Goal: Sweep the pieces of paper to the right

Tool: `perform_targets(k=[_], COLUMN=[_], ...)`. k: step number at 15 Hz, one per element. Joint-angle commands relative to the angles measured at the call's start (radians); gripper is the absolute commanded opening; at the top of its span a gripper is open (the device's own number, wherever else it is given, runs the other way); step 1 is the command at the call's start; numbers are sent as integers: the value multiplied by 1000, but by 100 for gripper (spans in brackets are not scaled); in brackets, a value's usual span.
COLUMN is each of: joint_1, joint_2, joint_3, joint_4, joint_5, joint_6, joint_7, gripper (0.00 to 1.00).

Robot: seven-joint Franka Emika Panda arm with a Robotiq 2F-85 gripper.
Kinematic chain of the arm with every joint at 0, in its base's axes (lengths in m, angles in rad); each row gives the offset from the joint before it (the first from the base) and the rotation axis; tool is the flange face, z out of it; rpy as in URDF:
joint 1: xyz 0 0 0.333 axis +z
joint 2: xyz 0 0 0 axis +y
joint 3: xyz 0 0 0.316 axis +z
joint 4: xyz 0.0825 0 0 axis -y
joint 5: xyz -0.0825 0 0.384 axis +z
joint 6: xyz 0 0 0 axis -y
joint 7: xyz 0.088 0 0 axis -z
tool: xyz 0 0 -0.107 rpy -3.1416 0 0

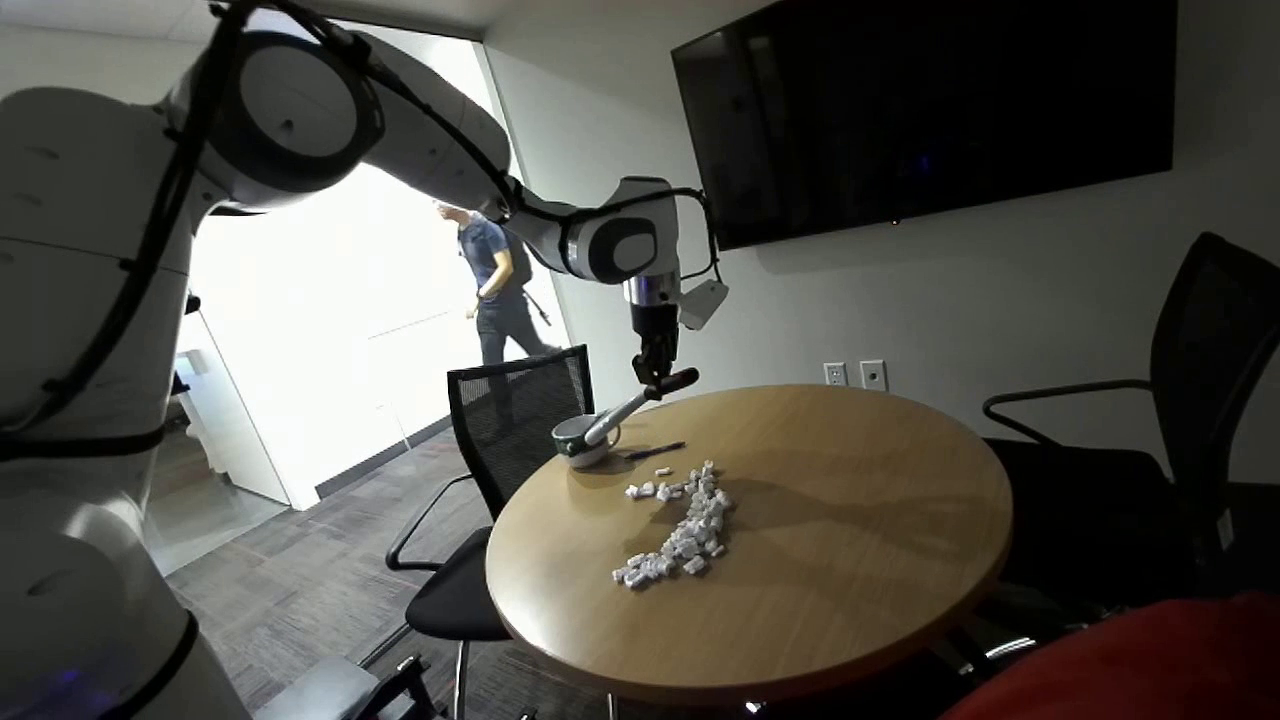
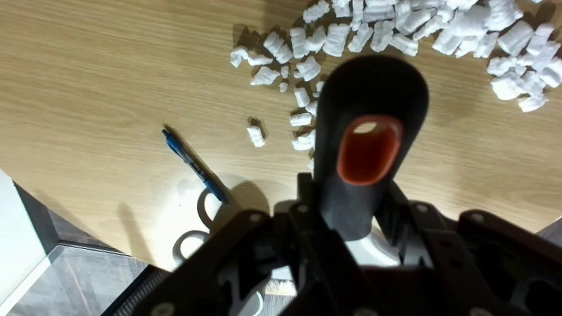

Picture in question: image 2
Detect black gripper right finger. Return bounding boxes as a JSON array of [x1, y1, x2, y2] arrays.
[[373, 182, 562, 316]]

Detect small white paper piece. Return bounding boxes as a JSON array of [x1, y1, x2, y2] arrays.
[[244, 117, 268, 150]]

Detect white green ceramic cup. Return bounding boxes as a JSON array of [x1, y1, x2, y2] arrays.
[[172, 182, 405, 316]]

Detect white hand brush black bristles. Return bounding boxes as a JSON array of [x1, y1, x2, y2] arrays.
[[312, 54, 430, 243]]

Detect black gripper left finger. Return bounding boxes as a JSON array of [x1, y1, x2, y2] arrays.
[[147, 199, 365, 316]]

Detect pile of white paper pieces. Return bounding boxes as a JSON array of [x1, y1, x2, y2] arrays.
[[226, 0, 562, 155]]

